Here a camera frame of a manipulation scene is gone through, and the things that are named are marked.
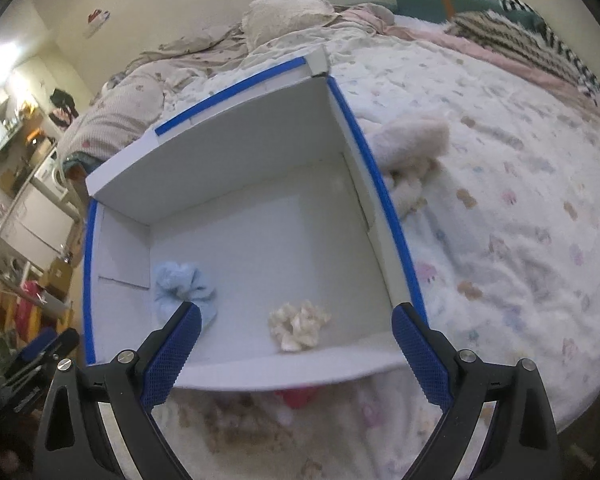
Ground pink bed sheet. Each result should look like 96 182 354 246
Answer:
330 2 600 126

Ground brown cardboard box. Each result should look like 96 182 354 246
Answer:
42 257 76 301

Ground pink storage box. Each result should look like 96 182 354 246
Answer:
12 280 43 341

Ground white blue-edged cardboard box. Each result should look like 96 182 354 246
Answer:
82 45 428 393

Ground light blue fluffy scrunchie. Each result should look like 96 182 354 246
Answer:
152 261 218 331

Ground black hanging clothes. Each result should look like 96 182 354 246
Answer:
49 88 77 123

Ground white wall socket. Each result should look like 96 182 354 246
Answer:
82 8 112 38

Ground white washing machine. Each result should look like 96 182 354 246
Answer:
32 152 72 198

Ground beige printed quilt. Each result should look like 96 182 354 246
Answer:
60 22 251 171

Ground red item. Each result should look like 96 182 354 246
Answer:
275 387 321 411

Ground cream fluffy plush item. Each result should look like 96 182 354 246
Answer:
370 117 451 221

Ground teal padded headboard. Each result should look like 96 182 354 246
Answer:
394 0 546 28

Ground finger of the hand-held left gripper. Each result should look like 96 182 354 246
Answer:
20 339 57 364
35 329 81 373

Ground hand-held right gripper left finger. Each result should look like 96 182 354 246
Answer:
32 301 203 480

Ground white base cabinet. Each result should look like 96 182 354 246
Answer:
0 180 76 271

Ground zigzag knitted blanket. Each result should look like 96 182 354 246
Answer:
445 10 588 91

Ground black white striped cloth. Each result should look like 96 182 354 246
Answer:
495 0 600 121

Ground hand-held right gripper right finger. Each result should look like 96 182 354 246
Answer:
391 302 563 480

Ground cream scrunchie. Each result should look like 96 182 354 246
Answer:
268 300 332 353

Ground beige floral pillow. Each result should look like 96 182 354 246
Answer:
241 0 336 51

